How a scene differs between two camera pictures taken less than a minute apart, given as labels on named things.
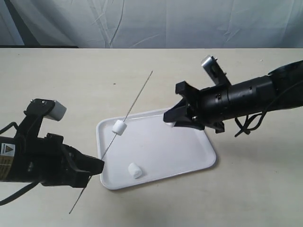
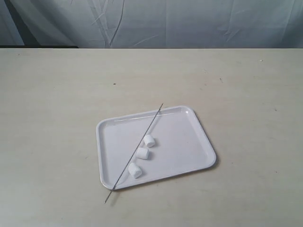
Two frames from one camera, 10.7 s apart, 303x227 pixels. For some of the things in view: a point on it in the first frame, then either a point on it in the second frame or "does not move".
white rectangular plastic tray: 159,149 does not move
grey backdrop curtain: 158,23 does not move
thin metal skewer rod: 114,138 to 134,152
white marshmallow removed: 170,124 to 142,153
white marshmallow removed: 119,127 to 149,140
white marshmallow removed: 135,170 does not move
